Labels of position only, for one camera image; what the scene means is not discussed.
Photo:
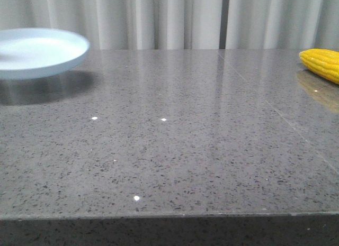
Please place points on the white curtain panel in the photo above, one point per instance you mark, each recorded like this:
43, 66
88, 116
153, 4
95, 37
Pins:
282, 24
124, 24

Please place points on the white curtain right panel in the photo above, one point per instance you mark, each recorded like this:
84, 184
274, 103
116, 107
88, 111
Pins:
282, 24

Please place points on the white curtain left panel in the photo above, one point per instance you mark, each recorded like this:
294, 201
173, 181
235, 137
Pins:
124, 24

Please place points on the light blue round plate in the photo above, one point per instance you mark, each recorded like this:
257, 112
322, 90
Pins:
30, 53

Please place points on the yellow corn cob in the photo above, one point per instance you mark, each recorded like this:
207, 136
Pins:
322, 62

